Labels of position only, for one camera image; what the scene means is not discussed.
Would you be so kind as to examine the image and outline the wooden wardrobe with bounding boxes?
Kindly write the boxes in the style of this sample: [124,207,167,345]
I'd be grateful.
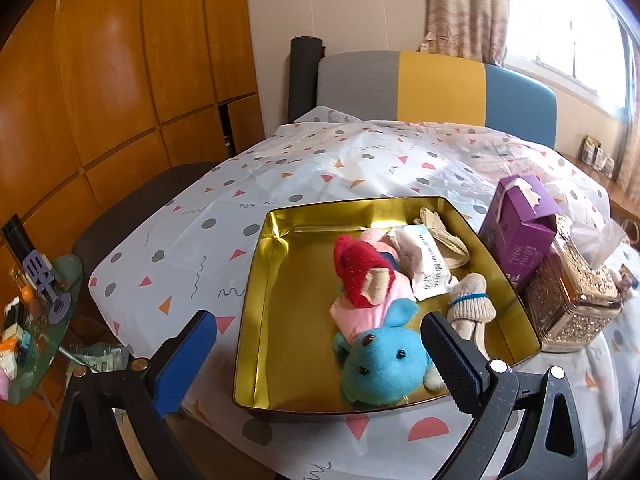
[0,0,266,461]

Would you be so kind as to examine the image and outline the small boxes on desk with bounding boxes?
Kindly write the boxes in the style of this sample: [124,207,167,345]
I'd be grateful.
[579,134,616,177]

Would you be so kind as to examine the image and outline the pink cloth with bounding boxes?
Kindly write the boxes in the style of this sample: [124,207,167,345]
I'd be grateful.
[328,227,419,344]

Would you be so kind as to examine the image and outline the gold metal tin box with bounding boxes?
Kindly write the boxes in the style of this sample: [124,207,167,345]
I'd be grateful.
[232,195,542,416]

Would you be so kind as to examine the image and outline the blue plush toy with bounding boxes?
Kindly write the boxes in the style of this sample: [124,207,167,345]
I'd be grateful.
[332,297,449,407]

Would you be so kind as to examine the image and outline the ornate gold tissue box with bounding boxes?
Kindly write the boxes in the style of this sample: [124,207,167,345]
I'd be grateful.
[522,212,626,354]

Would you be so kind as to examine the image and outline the colourful small boxes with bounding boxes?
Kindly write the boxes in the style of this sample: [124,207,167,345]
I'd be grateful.
[0,294,37,397]

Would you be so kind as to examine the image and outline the white plastic packet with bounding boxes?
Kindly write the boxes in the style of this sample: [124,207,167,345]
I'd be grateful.
[385,223,461,304]

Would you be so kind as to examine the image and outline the beige towel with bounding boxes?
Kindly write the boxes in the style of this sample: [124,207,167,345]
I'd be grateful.
[413,206,474,269]

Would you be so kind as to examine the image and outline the red plush toy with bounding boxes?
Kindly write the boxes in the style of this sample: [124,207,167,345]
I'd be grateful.
[333,233,397,309]

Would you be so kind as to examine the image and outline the wooden desk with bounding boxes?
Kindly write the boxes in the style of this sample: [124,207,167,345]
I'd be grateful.
[557,150,640,222]

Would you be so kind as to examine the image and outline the purple figure stand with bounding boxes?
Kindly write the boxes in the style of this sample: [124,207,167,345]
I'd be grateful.
[22,248,74,327]

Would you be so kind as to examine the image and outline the black bottle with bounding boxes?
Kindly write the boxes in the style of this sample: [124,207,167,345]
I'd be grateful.
[2,213,39,272]

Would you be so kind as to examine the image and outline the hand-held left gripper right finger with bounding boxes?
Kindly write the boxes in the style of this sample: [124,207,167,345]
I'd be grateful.
[420,311,589,480]

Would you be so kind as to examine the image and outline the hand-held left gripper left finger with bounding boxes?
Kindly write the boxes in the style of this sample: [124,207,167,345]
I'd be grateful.
[50,309,219,480]

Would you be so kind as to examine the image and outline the pink patterned curtain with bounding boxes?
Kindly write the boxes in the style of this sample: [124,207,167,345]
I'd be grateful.
[615,110,640,202]
[417,0,509,64]

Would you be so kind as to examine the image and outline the window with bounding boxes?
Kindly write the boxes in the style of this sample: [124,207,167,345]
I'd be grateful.
[502,0,640,117]

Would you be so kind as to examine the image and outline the white sock bundle blue band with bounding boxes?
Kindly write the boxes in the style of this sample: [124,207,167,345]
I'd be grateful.
[446,273,497,357]

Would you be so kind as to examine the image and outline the round glass side table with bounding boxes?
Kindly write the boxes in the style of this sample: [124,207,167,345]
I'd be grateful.
[0,254,84,407]

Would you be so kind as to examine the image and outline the printed plastic table cover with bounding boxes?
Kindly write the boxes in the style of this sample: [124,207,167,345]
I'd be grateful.
[88,104,632,480]

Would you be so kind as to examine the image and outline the black rolled mat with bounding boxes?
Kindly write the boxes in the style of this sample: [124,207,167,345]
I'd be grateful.
[287,35,325,124]

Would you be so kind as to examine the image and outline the purple tissue box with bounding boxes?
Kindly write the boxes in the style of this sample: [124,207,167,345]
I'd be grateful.
[478,173,562,292]

